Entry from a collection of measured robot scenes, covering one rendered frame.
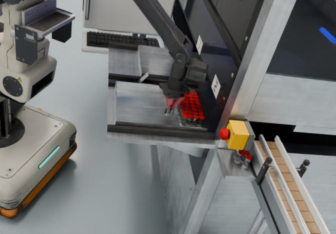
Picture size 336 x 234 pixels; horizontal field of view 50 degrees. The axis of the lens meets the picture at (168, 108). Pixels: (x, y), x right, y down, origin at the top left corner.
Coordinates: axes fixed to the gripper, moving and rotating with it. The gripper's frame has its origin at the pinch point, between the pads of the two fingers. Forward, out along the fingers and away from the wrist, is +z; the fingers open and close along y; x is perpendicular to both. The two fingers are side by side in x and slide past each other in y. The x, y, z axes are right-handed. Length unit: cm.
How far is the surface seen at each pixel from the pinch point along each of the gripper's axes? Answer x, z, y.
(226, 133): -26.3, -8.1, 7.9
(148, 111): 3.2, 4.3, -7.1
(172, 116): -1.0, 4.4, 1.5
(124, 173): 49, 93, 7
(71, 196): 38, 92, -29
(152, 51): 48.5, 3.6, 10.5
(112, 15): 87, 3, 0
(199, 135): -14.3, 3.3, 6.6
